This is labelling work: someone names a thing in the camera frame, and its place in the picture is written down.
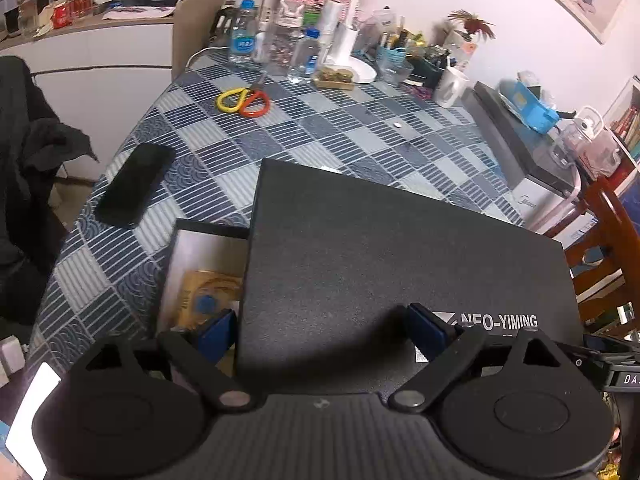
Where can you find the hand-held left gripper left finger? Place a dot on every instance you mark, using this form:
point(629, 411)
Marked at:
point(220, 332)

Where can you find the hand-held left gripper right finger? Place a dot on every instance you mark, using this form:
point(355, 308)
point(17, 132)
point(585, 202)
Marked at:
point(425, 330)

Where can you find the black box base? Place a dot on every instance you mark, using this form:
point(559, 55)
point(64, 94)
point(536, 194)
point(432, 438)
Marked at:
point(200, 250)

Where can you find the black box lid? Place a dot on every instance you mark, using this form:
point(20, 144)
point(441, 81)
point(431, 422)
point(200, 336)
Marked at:
point(375, 250)

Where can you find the blue checked cloth desktop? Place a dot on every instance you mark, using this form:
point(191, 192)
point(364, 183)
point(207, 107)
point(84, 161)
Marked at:
point(325, 125)

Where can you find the yellow packet with blue circle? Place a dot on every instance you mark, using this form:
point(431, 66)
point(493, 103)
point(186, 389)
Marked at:
point(200, 285)

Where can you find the wooden chair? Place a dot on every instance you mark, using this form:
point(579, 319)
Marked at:
point(605, 220)

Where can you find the black smartphone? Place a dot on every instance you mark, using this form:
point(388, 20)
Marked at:
point(135, 185)

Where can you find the grey topped appliance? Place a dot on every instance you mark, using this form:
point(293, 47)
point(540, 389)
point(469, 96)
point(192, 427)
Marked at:
point(515, 150)

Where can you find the clear jug with white lid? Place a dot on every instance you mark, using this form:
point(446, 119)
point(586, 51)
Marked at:
point(595, 150)

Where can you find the yellow and orange scissors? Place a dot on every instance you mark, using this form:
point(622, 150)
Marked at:
point(250, 105)

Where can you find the red snack packet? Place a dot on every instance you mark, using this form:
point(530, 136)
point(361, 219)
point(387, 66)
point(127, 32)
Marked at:
point(422, 92)

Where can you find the white mug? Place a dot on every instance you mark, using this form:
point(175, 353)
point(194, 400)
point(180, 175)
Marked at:
point(449, 87)

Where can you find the blue plastic basket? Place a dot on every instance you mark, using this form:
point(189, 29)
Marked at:
point(530, 107)
point(390, 57)

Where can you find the row of books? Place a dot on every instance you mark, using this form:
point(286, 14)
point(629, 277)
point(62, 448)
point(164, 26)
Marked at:
point(630, 125)

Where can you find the dark pen holder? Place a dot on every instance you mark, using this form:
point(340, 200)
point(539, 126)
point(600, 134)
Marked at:
point(431, 72)

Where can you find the glass bowl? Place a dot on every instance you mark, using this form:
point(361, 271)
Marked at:
point(400, 72)

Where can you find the black clothing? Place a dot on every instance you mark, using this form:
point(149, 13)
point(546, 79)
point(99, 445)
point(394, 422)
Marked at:
point(25, 160)

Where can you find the gold jar tray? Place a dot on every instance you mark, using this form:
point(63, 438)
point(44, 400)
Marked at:
point(335, 85)

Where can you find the gold lidded jar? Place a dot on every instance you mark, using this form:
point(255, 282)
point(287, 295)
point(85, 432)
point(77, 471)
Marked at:
point(329, 75)
point(345, 75)

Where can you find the white desk lamp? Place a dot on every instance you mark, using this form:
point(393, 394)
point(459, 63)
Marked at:
point(360, 70)

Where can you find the white cabinet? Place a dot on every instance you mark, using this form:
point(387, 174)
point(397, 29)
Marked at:
point(100, 90)

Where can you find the water bottle with small label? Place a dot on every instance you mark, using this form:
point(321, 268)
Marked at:
point(303, 60)

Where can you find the small white bottle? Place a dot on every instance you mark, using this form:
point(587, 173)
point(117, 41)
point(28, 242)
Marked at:
point(260, 50)

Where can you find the water bottle with large label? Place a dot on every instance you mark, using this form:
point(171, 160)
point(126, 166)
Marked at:
point(243, 42)

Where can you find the clear bottle with pink lid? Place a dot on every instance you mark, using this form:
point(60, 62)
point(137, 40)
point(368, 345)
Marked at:
point(285, 45)

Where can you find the feather flower decoration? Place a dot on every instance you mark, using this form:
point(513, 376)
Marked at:
point(472, 22)

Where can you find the clear plastic bag roll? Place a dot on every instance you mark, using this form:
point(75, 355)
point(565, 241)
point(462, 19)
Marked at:
point(330, 25)

